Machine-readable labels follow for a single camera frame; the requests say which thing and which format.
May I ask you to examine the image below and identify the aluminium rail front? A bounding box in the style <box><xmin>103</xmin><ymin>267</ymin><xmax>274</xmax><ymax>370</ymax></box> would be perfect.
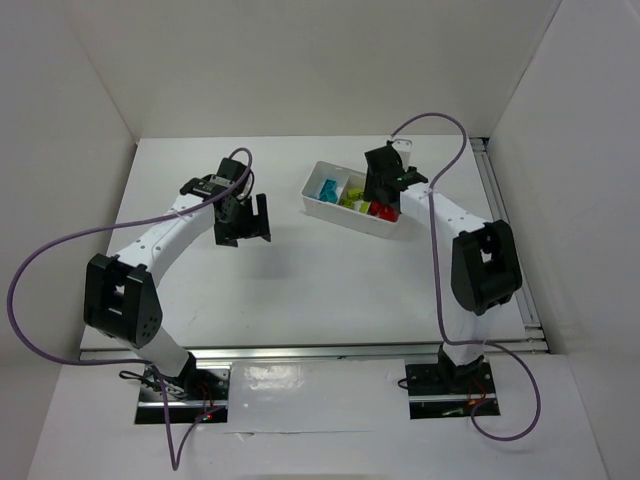
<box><xmin>80</xmin><ymin>339</ymin><xmax>549</xmax><ymax>361</ymax></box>

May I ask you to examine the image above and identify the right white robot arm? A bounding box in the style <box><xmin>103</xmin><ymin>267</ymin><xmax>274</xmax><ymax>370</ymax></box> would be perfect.
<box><xmin>364</xmin><ymin>142</ymin><xmax>523</xmax><ymax>369</ymax></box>

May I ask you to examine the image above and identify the green long lego brick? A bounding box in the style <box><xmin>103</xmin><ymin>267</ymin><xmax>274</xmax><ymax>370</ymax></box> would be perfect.
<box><xmin>339</xmin><ymin>198</ymin><xmax>355</xmax><ymax>209</ymax></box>

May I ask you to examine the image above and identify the cyan curved lego brick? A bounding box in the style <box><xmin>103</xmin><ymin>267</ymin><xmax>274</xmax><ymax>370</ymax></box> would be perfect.
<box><xmin>319</xmin><ymin>190</ymin><xmax>338</xmax><ymax>204</ymax></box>

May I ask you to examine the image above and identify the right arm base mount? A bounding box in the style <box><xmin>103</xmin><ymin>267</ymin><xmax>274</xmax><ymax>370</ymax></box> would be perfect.
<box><xmin>396</xmin><ymin>347</ymin><xmax>500</xmax><ymax>420</ymax></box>

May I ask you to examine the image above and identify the aluminium rail right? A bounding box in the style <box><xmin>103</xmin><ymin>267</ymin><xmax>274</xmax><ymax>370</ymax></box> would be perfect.
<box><xmin>470</xmin><ymin>137</ymin><xmax>549</xmax><ymax>354</ymax></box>

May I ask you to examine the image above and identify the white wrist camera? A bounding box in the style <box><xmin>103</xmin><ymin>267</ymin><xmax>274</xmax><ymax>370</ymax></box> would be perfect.
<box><xmin>237</xmin><ymin>171</ymin><xmax>255</xmax><ymax>201</ymax></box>
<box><xmin>387</xmin><ymin>138</ymin><xmax>413</xmax><ymax>170</ymax></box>

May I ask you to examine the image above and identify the white three-compartment tray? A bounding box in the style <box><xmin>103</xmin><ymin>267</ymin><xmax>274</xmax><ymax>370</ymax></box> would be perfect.
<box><xmin>301</xmin><ymin>161</ymin><xmax>398</xmax><ymax>238</ymax></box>

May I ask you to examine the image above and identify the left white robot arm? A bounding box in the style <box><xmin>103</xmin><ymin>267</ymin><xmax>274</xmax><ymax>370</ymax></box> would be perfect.
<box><xmin>83</xmin><ymin>156</ymin><xmax>271</xmax><ymax>390</ymax></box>

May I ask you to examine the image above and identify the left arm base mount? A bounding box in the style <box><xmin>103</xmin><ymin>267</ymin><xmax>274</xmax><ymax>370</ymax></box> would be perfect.
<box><xmin>118</xmin><ymin>366</ymin><xmax>231</xmax><ymax>425</ymax></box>

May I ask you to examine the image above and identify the cyan long lego upturned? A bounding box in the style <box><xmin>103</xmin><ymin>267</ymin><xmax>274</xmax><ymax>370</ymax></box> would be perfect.
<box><xmin>320</xmin><ymin>179</ymin><xmax>337</xmax><ymax>193</ymax></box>

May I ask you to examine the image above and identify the aluminium rail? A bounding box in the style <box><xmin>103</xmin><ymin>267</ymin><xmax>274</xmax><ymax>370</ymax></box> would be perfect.
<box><xmin>470</xmin><ymin>137</ymin><xmax>549</xmax><ymax>354</ymax></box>
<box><xmin>80</xmin><ymin>339</ymin><xmax>549</xmax><ymax>361</ymax></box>

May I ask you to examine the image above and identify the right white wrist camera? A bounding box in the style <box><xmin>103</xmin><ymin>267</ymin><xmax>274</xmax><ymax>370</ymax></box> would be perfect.
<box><xmin>387</xmin><ymin>138</ymin><xmax>413</xmax><ymax>170</ymax></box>

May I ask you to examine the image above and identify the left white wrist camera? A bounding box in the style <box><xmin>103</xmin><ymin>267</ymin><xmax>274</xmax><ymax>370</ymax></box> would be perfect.
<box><xmin>237</xmin><ymin>171</ymin><xmax>255</xmax><ymax>201</ymax></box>

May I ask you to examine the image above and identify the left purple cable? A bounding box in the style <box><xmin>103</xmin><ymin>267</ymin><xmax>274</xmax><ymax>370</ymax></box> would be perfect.
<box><xmin>6</xmin><ymin>146</ymin><xmax>254</xmax><ymax>471</ymax></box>

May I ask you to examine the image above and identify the red arch lego brick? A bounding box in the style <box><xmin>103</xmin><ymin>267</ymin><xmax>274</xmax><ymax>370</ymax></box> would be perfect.
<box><xmin>369</xmin><ymin>202</ymin><xmax>399</xmax><ymax>223</ymax></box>

